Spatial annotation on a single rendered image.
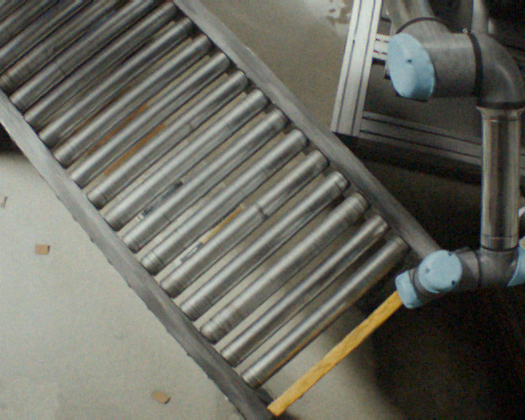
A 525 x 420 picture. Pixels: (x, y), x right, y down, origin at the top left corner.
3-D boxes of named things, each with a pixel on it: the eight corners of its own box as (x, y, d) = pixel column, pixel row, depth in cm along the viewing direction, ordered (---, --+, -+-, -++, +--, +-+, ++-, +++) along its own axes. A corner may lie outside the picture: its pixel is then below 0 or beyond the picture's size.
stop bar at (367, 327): (428, 280, 155) (430, 278, 153) (276, 419, 148) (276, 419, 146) (418, 269, 156) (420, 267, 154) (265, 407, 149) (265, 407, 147)
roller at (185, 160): (273, 105, 171) (274, 97, 166) (114, 238, 164) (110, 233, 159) (259, 90, 172) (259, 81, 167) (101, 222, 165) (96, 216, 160)
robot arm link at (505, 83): (515, 31, 131) (513, 273, 145) (462, 31, 131) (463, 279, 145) (538, 34, 120) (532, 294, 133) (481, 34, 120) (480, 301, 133)
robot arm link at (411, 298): (413, 308, 142) (405, 314, 150) (461, 286, 143) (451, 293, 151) (397, 272, 144) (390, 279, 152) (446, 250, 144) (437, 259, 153)
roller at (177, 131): (255, 86, 172) (254, 77, 168) (97, 217, 165) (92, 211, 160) (240, 72, 173) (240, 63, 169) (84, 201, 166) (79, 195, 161)
